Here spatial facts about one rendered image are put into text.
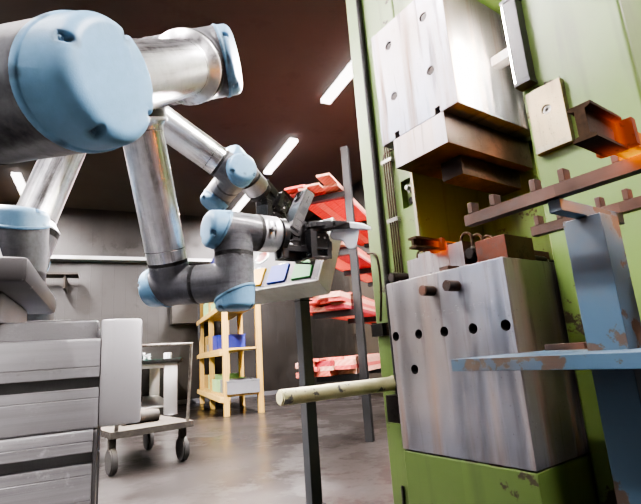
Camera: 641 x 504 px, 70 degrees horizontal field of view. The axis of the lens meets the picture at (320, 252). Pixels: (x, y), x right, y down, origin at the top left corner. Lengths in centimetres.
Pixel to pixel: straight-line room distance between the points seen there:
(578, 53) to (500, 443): 93
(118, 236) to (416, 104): 858
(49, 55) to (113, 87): 6
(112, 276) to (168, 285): 859
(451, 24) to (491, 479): 118
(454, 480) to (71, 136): 108
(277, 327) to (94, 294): 362
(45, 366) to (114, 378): 5
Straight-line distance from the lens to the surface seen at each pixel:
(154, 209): 88
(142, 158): 88
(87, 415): 45
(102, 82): 45
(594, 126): 63
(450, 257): 125
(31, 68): 44
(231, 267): 86
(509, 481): 115
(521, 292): 112
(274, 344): 988
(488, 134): 150
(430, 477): 130
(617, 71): 130
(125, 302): 941
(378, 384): 153
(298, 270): 150
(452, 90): 136
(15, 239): 99
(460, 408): 118
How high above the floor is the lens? 73
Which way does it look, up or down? 13 degrees up
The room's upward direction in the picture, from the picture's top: 4 degrees counter-clockwise
